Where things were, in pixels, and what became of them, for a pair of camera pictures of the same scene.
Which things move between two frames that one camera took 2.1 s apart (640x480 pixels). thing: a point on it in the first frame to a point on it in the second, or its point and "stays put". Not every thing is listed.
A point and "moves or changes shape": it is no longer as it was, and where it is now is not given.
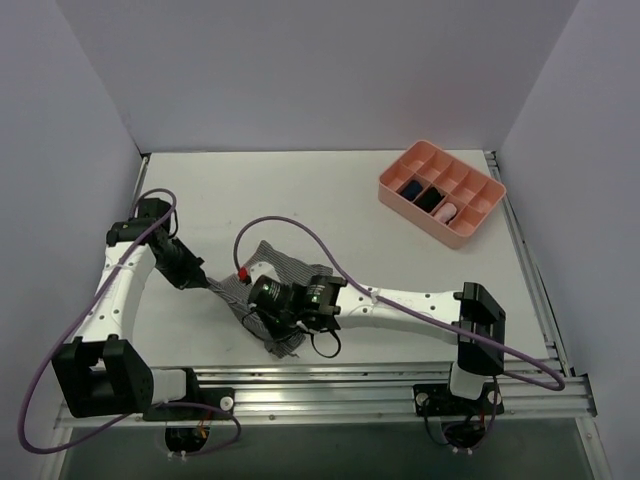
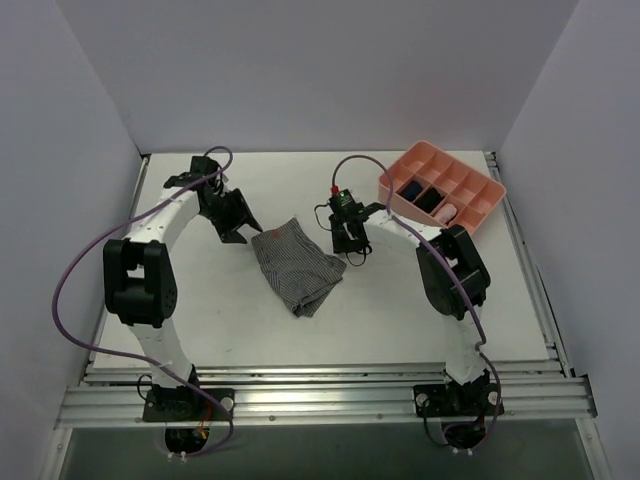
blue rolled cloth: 412,189 stays put
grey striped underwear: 235,287 moves or changes shape
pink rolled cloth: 446,212 stays put
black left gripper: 192,273 to 231,213
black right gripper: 255,307 to 347,232
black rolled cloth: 430,199 stays put
